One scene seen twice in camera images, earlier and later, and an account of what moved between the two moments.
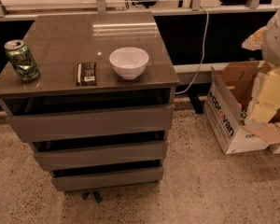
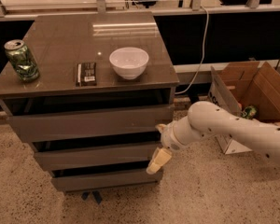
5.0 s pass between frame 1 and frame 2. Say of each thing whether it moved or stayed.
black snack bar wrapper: stayed
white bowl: stayed
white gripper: moved
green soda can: stayed
